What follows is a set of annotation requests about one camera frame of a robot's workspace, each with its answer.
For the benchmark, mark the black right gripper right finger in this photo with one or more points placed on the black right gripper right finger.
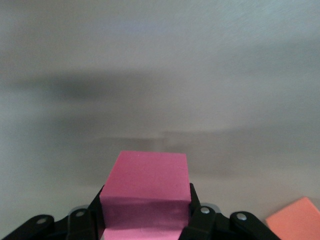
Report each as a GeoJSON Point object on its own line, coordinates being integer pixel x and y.
{"type": "Point", "coordinates": [225, 230]}

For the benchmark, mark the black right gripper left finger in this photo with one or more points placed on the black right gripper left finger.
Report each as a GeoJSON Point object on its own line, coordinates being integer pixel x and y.
{"type": "Point", "coordinates": [50, 230]}

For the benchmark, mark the orange foam block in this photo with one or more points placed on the orange foam block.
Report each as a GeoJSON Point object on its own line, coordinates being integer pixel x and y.
{"type": "Point", "coordinates": [297, 220]}

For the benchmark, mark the magenta red foam block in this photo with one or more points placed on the magenta red foam block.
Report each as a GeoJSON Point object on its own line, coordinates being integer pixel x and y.
{"type": "Point", "coordinates": [147, 175]}

